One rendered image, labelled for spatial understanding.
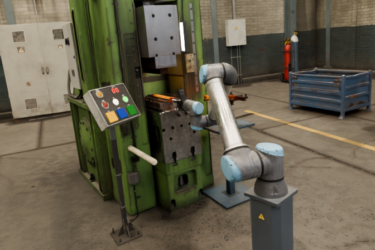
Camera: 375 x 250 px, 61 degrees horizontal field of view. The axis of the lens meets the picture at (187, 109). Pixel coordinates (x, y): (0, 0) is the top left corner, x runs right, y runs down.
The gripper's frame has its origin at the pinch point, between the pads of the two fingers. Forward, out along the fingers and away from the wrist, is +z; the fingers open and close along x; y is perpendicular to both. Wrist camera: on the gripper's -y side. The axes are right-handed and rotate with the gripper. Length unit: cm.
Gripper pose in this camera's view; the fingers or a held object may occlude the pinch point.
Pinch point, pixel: (173, 99)
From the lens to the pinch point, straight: 266.9
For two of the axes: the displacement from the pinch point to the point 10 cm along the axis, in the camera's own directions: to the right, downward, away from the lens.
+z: -5.5, -1.6, 8.2
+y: 0.6, 9.7, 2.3
